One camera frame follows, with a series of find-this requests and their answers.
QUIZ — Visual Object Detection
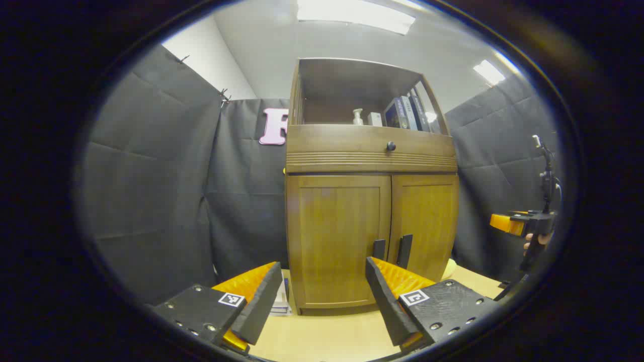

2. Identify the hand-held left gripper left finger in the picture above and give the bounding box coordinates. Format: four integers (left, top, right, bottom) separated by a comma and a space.
151, 261, 283, 355

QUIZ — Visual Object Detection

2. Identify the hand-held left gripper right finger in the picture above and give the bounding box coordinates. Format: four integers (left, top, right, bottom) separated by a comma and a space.
365, 256, 501, 352

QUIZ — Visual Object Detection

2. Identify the wooden cabinet door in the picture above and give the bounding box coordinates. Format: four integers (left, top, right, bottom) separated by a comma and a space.
287, 174, 392, 308
388, 174, 460, 282

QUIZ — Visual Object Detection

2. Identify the wooden double-door shoe cabinet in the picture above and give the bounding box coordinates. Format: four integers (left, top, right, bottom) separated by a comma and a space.
284, 58, 461, 316

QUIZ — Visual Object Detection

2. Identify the wooden cabinet drawer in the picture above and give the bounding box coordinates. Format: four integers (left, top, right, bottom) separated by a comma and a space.
286, 124, 458, 174

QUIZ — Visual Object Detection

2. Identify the small ceiling light panel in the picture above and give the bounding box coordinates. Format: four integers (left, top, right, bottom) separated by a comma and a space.
473, 59, 506, 85

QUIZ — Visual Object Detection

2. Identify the black backdrop cloth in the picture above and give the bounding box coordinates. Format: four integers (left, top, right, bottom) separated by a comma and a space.
75, 44, 567, 305

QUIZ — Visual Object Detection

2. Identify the large ceiling light panel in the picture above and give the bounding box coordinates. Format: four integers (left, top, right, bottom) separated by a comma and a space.
297, 0, 416, 35

